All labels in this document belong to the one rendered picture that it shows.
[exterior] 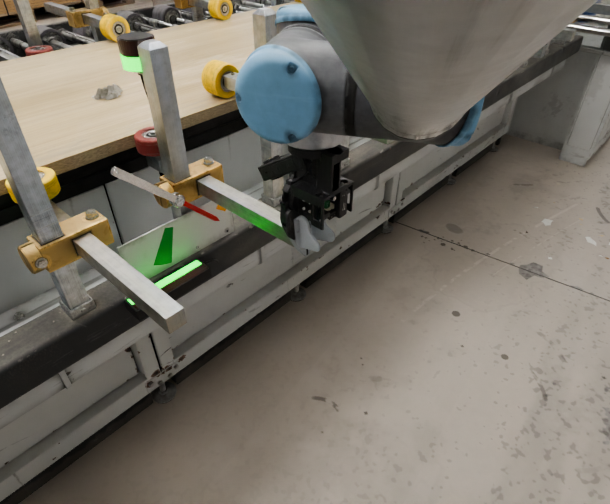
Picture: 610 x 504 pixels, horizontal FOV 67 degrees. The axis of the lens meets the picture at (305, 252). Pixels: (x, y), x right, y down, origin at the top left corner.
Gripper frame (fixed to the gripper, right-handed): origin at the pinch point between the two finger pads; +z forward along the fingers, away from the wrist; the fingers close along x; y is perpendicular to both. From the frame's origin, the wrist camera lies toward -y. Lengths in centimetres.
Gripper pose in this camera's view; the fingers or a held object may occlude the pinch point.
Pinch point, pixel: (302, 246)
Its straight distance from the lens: 78.1
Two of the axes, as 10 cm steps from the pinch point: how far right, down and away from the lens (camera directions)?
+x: 6.8, -4.6, 5.8
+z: 0.0, 7.9, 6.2
